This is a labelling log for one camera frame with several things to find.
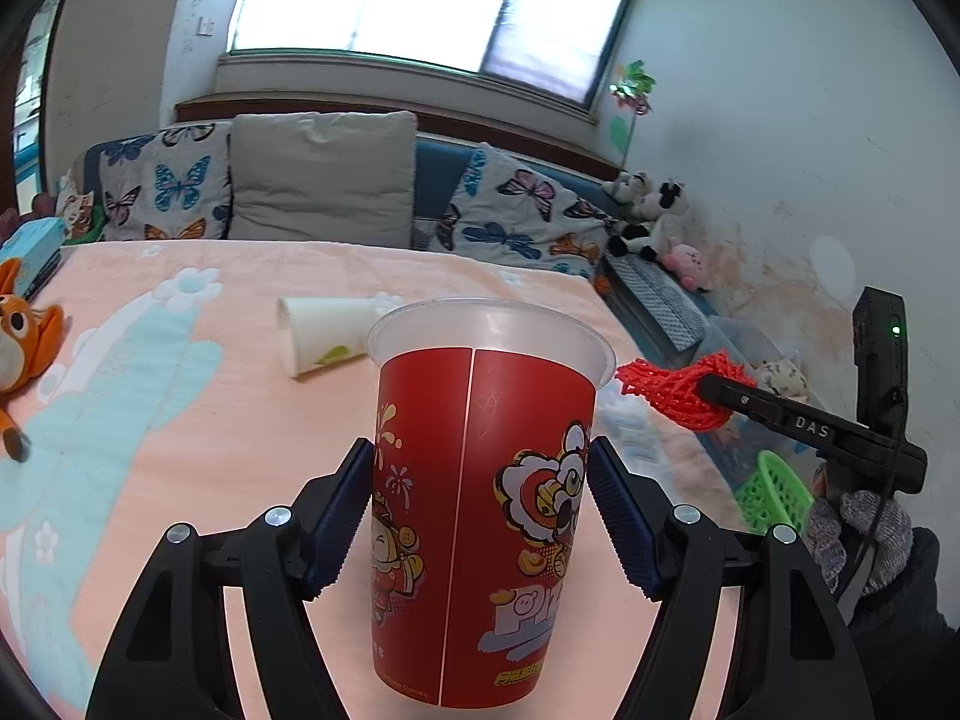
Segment grey striped cloth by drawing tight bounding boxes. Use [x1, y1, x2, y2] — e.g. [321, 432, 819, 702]
[606, 255, 707, 352]

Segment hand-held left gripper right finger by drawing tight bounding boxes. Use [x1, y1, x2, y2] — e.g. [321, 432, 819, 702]
[589, 435, 877, 720]

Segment red mesh net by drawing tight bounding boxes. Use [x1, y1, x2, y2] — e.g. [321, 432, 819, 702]
[615, 351, 757, 432]

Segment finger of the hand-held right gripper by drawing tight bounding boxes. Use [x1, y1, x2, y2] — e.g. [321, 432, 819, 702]
[697, 375, 778, 428]

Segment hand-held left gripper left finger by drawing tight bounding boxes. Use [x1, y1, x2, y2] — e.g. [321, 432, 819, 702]
[84, 436, 376, 720]

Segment orange fox plush toy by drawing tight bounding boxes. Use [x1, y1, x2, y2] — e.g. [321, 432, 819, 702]
[0, 259, 67, 462]

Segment large butterfly print pillow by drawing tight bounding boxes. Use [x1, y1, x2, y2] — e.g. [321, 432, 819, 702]
[433, 144, 623, 278]

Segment beige cushion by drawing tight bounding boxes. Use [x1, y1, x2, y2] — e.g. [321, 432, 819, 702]
[227, 111, 419, 248]

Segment white paper cup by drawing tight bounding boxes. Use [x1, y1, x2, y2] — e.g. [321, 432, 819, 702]
[277, 292, 410, 380]

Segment red printed plastic cup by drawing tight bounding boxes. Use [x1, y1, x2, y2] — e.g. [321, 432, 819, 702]
[366, 298, 617, 710]

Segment floral patterned cloth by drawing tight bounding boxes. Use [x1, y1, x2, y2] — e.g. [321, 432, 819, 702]
[750, 356, 811, 406]

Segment blue tissue box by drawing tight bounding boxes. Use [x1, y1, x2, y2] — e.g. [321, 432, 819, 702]
[0, 217, 65, 301]

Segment cartoon printed packet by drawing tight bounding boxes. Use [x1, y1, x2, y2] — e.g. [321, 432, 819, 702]
[58, 191, 102, 241]

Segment person's right forearm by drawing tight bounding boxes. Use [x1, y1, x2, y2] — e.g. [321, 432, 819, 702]
[847, 529, 957, 720]

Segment person's right hand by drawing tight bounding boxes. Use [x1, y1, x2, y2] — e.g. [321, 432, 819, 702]
[806, 461, 914, 601]

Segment green plastic basket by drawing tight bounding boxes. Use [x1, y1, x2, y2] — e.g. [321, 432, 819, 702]
[733, 450, 815, 537]

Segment small butterfly print pillow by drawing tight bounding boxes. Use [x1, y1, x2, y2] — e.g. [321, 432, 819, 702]
[97, 120, 235, 242]

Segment pink plush toy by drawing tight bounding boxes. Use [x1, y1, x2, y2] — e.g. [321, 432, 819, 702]
[660, 242, 712, 293]

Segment colourful pinwheel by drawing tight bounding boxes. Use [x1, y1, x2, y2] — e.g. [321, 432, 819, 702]
[607, 60, 657, 170]

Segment pink printed blanket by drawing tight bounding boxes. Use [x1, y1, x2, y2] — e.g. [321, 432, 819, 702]
[0, 240, 751, 720]

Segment blue sofa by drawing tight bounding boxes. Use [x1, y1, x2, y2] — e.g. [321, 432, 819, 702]
[82, 131, 751, 361]

